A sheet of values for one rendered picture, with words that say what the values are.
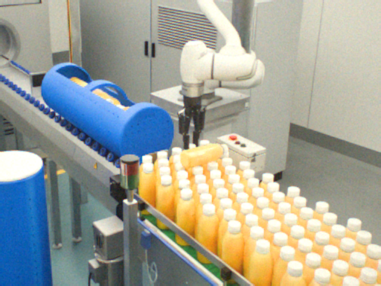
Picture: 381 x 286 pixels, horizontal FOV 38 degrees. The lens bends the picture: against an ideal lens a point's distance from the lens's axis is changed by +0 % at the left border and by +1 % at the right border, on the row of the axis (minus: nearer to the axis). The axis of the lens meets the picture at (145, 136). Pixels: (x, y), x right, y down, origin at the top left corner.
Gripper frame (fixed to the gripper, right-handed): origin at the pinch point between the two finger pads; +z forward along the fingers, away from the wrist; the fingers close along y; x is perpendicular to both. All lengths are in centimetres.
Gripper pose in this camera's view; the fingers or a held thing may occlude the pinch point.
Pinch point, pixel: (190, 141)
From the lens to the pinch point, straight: 224.9
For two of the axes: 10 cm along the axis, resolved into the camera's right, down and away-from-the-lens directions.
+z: 0.0, 9.2, 3.8
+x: 5.4, 3.2, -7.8
